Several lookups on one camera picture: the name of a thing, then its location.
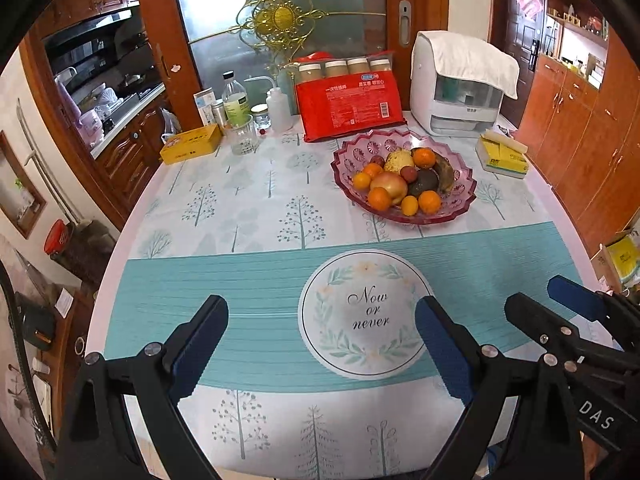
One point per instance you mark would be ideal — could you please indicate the clear drinking glass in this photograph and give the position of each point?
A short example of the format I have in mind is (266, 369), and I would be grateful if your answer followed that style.
(243, 139)

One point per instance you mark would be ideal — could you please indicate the patterned tablecloth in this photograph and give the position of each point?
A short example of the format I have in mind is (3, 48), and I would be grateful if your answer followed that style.
(320, 373)

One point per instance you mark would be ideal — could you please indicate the dark avocado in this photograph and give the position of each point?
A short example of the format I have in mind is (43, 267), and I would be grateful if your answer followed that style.
(426, 180)

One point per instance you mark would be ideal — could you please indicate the small kumquat orange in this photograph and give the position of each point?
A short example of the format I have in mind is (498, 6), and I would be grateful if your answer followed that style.
(409, 206)

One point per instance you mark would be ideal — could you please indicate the red lid dark bin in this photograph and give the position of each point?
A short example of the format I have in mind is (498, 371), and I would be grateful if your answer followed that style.
(83, 249)

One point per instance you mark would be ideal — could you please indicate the gold door ornament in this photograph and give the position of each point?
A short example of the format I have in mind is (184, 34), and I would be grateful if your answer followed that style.
(265, 35)

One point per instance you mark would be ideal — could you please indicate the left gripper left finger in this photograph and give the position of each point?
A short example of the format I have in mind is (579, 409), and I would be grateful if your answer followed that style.
(97, 440)

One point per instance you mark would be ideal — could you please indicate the red apple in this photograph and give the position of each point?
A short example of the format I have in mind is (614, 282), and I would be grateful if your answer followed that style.
(393, 184)

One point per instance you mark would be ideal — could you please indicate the pink glass fruit bowl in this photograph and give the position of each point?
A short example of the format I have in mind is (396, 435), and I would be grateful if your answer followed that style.
(355, 153)

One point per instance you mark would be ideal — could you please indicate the overripe brown banana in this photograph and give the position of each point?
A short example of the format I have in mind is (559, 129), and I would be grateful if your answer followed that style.
(445, 173)

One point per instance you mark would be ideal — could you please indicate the yellow pear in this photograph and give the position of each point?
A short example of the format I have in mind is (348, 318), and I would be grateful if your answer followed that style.
(398, 160)

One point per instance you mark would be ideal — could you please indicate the white blue carton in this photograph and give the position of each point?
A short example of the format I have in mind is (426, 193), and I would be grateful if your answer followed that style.
(204, 102)

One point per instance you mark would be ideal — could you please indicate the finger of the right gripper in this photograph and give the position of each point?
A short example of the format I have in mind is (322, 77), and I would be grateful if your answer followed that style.
(616, 313)
(562, 338)

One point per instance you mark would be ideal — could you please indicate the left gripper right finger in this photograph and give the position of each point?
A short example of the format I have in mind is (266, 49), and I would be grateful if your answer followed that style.
(543, 441)

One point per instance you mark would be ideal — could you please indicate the red lychee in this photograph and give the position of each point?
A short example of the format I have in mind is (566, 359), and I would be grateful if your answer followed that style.
(377, 159)
(409, 174)

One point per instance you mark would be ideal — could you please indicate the small metal can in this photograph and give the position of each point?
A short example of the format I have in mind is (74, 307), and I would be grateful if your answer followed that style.
(220, 114)

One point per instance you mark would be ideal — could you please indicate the white appliance with cloth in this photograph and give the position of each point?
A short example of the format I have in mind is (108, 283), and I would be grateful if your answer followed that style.
(458, 83)

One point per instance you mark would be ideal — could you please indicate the yellow tin box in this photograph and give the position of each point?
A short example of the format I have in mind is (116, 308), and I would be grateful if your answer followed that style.
(191, 144)

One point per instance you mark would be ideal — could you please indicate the mandarin orange front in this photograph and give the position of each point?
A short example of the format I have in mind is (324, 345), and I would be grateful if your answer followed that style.
(379, 199)

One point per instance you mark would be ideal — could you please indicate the yellow tissue pack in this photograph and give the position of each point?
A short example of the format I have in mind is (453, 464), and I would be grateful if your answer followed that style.
(500, 154)

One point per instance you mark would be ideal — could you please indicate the white squeeze bottle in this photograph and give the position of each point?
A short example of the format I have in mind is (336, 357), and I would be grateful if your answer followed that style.
(278, 106)

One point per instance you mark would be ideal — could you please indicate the red paper cup package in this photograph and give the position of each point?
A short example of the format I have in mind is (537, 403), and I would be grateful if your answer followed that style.
(340, 96)

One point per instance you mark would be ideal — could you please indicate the small glass jar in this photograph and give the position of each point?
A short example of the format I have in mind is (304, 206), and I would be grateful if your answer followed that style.
(261, 116)

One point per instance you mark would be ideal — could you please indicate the green label plastic bottle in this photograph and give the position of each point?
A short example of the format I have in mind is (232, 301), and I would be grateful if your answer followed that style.
(235, 100)

